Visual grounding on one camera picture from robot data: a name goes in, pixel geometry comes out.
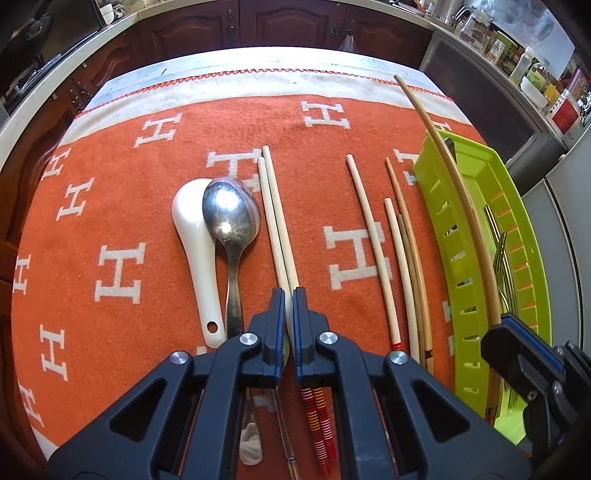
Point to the grey refrigerator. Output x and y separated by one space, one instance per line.
563 207

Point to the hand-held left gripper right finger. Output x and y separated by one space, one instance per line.
299 323

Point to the glass pitcher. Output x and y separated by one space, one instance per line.
475 21

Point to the twisted metal chopstick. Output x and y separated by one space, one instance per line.
285 438

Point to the light chopstick red band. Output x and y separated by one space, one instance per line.
375 254
400 277

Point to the orange patterned blanket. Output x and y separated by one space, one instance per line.
138 194

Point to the white plastic bag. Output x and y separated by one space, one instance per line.
347 42

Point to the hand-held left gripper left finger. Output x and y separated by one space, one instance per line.
278 323

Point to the row of condiment jars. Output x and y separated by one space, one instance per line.
503 50

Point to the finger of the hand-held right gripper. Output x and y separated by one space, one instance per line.
512 360
535 344

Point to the brown chopstick dark marked end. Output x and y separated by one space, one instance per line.
394 182

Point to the pale table cover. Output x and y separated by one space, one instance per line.
231 62

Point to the white ceramic spoon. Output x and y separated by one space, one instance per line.
196 240

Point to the white bowl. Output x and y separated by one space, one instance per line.
535 90

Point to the light chopstick red striped end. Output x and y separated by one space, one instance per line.
278 207
271 221

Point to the stainless steel tablespoon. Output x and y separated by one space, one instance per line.
228 212

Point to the white cup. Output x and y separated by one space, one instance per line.
107 11

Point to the red container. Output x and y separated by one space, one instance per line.
565 115

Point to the white plastic bottle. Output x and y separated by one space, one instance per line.
524 67

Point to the gas stove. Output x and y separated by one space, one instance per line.
27 74

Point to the stainless steel fork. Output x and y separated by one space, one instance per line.
502 258

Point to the green plastic utensil tray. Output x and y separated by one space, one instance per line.
510 427

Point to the stainless steel cabinet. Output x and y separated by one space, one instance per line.
485 97

